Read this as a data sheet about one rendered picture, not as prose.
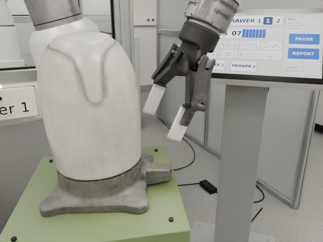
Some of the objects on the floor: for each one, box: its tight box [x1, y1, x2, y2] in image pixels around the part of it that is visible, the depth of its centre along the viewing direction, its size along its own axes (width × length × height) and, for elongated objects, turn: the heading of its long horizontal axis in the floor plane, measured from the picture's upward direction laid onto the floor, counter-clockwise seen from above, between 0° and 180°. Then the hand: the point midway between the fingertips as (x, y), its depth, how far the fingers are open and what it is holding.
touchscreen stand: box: [190, 85, 275, 242], centre depth 128 cm, size 50×45×102 cm
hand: (161, 121), depth 60 cm, fingers open, 13 cm apart
